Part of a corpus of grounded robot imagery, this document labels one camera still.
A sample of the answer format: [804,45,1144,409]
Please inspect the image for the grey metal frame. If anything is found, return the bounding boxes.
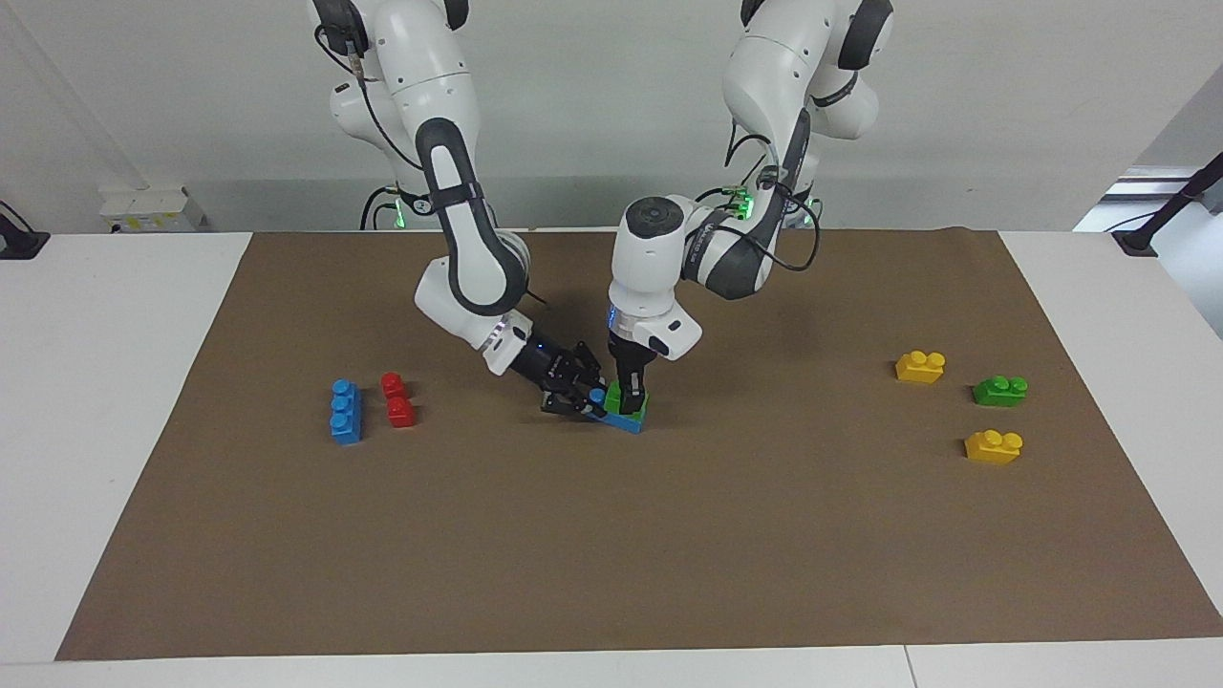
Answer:
[1073,164,1223,235]

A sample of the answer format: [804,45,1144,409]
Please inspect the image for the black table clamp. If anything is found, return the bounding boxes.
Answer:
[0,201,51,261]

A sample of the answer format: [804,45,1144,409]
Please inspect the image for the yellow two-stud toy block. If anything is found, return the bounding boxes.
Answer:
[964,430,1024,466]
[895,351,947,385]

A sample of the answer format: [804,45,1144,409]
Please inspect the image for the green two-stud toy block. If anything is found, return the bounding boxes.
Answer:
[604,380,651,418]
[973,376,1030,408]

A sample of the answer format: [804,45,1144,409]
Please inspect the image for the black stand with pole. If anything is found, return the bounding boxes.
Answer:
[1111,151,1223,257]

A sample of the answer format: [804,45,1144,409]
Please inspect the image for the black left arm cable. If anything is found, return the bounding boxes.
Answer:
[712,115,823,273]

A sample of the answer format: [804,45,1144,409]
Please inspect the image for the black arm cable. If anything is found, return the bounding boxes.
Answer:
[712,115,823,273]
[315,24,423,175]

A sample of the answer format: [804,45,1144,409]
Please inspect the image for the red two-stud toy block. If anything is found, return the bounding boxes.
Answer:
[380,372,417,429]

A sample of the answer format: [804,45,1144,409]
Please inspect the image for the white wall socket box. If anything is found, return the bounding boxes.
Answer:
[98,185,206,233]

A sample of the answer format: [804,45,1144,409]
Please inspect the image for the brown table mat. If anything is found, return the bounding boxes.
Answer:
[54,227,1223,662]

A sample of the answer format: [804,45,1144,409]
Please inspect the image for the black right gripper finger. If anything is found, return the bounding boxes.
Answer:
[540,382,598,419]
[564,340,605,388]

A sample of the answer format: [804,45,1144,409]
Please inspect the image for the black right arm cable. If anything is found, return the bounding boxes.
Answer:
[315,24,423,175]

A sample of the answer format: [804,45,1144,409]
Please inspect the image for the blue three-stud toy block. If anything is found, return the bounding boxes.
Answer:
[583,387,648,435]
[330,379,365,446]

